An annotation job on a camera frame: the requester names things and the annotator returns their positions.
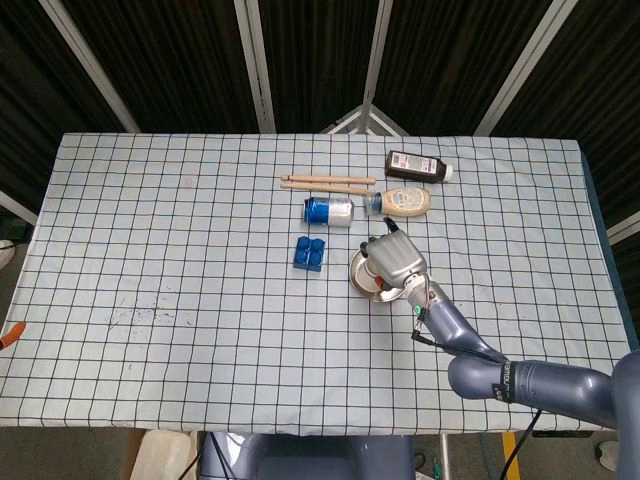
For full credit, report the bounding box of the dark brown sauce bottle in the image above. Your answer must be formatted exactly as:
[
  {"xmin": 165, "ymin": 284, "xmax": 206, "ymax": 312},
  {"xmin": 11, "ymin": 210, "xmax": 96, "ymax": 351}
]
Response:
[{"xmin": 384, "ymin": 150, "xmax": 455, "ymax": 184}]

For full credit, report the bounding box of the blue building block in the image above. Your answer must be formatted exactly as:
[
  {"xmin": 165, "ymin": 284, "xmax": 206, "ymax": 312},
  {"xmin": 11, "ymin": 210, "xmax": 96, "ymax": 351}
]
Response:
[{"xmin": 292, "ymin": 235, "xmax": 327, "ymax": 274}]

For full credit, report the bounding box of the white plastic container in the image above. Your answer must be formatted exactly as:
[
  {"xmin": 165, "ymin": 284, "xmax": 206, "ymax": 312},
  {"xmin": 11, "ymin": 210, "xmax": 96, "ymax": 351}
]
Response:
[{"xmin": 130, "ymin": 429, "xmax": 199, "ymax": 480}]

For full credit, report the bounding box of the white metal frame post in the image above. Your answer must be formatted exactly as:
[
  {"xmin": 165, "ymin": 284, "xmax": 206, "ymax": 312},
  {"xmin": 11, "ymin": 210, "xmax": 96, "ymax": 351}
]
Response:
[
  {"xmin": 39, "ymin": 0, "xmax": 141, "ymax": 134},
  {"xmin": 0, "ymin": 189, "xmax": 39, "ymax": 226},
  {"xmin": 360, "ymin": 0, "xmax": 396, "ymax": 114},
  {"xmin": 607, "ymin": 212, "xmax": 640, "ymax": 246},
  {"xmin": 234, "ymin": 0, "xmax": 277, "ymax": 134},
  {"xmin": 474, "ymin": 0, "xmax": 571, "ymax": 136}
]

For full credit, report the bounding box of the aluminium triangular frame brace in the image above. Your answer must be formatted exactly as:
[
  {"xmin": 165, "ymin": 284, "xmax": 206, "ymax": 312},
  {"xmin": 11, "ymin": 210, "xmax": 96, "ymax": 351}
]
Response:
[{"xmin": 322, "ymin": 104, "xmax": 409, "ymax": 136}]

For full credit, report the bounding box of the wooden drumstick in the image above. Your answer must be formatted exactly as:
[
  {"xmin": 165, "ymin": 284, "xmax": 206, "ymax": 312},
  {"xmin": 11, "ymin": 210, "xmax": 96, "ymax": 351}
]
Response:
[{"xmin": 280, "ymin": 180, "xmax": 380, "ymax": 197}]

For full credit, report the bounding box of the white paper cup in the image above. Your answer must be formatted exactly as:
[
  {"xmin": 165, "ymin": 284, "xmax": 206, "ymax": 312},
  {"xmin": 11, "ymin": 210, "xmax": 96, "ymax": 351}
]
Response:
[{"xmin": 362, "ymin": 260, "xmax": 387, "ymax": 291}]

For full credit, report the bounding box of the round silver metal plate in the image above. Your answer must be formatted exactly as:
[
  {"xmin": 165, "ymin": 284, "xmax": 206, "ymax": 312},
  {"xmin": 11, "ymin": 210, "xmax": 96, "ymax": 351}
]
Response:
[{"xmin": 348, "ymin": 247, "xmax": 409, "ymax": 303}]

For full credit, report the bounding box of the black arm cable with plug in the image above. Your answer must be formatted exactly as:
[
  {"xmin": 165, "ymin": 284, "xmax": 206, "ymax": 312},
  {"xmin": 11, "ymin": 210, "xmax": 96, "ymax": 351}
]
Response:
[{"xmin": 412, "ymin": 309, "xmax": 544, "ymax": 480}]

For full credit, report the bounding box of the wooden chopsticks pair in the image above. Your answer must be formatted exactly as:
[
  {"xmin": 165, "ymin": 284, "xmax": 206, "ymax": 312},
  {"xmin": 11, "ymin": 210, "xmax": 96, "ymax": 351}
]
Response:
[{"xmin": 280, "ymin": 173, "xmax": 377, "ymax": 185}]

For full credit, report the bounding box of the beige sauce bottle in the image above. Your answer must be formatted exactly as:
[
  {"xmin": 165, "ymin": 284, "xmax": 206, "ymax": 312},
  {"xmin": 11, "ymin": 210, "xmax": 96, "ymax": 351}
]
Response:
[{"xmin": 363, "ymin": 186, "xmax": 432, "ymax": 219}]

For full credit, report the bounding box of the blue and silver can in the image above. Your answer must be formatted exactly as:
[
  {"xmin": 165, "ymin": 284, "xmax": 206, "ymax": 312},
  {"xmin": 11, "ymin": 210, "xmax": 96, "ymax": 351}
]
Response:
[{"xmin": 301, "ymin": 196, "xmax": 356, "ymax": 227}]

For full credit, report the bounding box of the blue-grey robot torso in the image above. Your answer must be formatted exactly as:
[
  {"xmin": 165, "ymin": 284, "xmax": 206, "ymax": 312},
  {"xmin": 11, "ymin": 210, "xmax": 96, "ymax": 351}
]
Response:
[{"xmin": 197, "ymin": 432, "xmax": 416, "ymax": 480}]

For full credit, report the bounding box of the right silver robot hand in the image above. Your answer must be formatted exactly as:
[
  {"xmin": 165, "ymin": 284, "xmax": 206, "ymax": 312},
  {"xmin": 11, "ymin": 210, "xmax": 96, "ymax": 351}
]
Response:
[{"xmin": 358, "ymin": 217, "xmax": 429, "ymax": 291}]

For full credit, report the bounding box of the light blue checkered tablecloth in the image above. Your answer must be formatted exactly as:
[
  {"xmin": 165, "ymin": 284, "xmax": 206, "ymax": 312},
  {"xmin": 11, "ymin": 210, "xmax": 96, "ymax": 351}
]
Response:
[{"xmin": 0, "ymin": 131, "xmax": 640, "ymax": 435}]

